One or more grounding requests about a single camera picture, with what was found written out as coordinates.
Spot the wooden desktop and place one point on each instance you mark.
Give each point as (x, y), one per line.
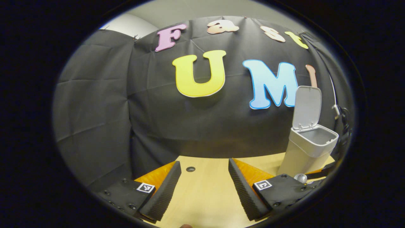
(205, 196)

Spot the black backdrop cloth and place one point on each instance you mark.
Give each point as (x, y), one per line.
(158, 126)

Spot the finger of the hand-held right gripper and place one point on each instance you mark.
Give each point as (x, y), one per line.
(326, 169)

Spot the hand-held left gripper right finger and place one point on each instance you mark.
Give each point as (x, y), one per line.
(245, 193)

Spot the silver pop can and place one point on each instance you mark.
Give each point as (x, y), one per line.
(300, 178)

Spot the white desktop garbage bin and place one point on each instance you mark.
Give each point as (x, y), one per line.
(297, 158)

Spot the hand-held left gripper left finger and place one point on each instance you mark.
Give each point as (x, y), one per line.
(164, 193)

